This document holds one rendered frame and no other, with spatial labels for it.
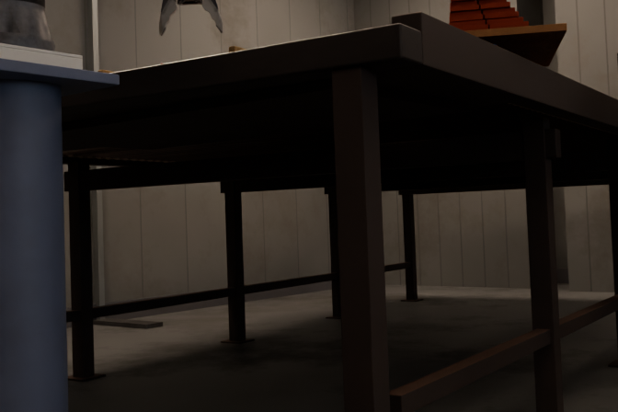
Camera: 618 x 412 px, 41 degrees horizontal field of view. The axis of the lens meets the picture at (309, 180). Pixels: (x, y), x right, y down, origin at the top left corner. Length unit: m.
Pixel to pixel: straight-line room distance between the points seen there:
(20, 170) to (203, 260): 4.53
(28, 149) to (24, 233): 0.14
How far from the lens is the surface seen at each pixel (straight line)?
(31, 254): 1.50
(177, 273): 5.80
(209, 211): 6.01
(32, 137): 1.51
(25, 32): 1.54
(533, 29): 2.11
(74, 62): 1.57
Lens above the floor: 0.60
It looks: 3 degrees up
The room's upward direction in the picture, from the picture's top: 2 degrees counter-clockwise
